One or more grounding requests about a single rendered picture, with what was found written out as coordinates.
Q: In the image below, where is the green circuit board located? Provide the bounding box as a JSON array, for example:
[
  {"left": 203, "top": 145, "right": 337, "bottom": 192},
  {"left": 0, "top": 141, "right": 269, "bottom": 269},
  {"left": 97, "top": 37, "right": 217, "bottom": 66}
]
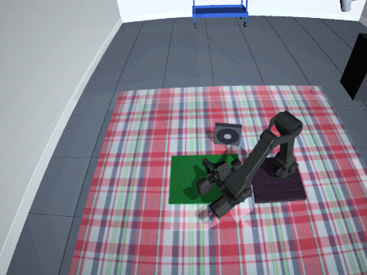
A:
[{"left": 168, "top": 154, "right": 239, "bottom": 205}]

